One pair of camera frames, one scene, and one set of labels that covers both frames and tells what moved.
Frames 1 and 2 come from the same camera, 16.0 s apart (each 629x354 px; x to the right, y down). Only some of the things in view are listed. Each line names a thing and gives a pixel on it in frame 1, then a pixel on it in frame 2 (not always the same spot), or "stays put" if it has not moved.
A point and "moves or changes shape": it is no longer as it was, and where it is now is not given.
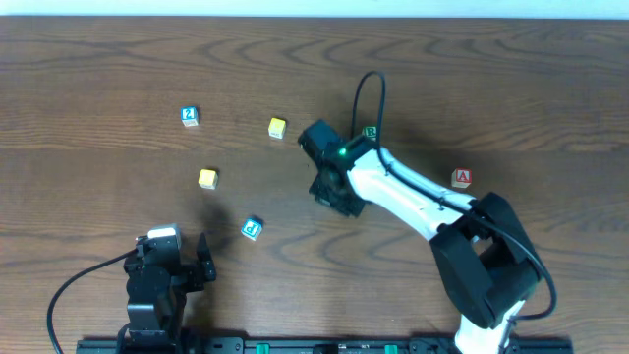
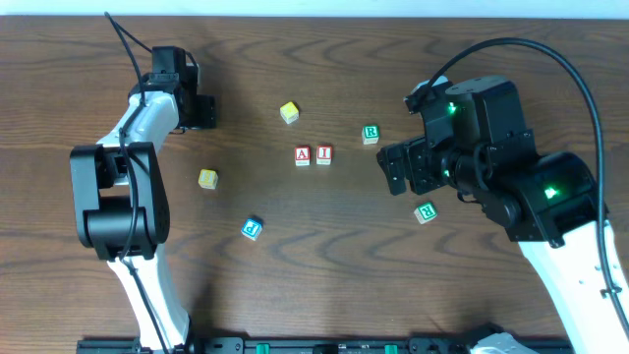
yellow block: (276, 128) -> (289, 112)
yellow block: (207, 179) stays put
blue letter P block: (252, 228) stays put
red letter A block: (461, 177) moves or changes shape
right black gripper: (323, 187) -> (410, 164)
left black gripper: (195, 275) -> (206, 112)
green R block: (371, 132) stays put
